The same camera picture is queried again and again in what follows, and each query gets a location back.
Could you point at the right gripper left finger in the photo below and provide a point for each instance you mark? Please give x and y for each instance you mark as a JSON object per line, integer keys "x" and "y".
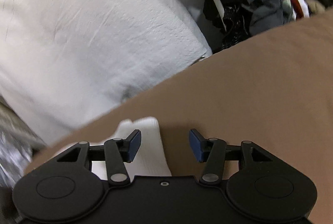
{"x": 117, "y": 152}

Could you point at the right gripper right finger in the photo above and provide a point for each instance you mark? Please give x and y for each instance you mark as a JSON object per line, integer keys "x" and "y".
{"x": 212, "y": 152}

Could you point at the silver quilted insulation sheet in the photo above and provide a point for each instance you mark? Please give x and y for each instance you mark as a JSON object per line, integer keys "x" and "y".
{"x": 18, "y": 144}

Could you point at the cream draped blanket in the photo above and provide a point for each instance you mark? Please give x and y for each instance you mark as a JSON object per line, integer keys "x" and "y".
{"x": 64, "y": 63}

